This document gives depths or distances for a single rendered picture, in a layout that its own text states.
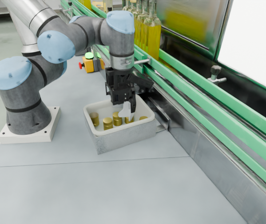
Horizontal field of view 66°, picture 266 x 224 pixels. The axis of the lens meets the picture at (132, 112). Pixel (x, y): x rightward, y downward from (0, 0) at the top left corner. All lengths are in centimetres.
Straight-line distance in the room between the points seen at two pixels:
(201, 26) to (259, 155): 50
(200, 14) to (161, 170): 56
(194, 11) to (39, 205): 80
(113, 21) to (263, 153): 47
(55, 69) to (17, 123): 23
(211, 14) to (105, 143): 56
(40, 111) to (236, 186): 65
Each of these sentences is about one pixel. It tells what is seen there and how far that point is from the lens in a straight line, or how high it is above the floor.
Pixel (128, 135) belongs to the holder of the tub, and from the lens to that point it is 69.
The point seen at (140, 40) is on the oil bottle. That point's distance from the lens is 92.
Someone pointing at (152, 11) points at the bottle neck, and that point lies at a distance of 85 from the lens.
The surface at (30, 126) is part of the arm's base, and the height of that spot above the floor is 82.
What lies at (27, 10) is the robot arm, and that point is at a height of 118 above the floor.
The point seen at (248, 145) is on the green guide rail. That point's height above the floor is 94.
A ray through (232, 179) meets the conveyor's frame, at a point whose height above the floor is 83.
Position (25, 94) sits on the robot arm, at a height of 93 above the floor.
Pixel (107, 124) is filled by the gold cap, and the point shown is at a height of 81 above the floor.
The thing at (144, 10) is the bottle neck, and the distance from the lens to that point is 90.
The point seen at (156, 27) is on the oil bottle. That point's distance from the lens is 86.
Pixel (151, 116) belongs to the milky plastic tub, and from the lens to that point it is 70.
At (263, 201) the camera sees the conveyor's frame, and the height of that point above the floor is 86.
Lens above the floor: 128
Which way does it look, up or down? 37 degrees down
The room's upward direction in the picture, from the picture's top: straight up
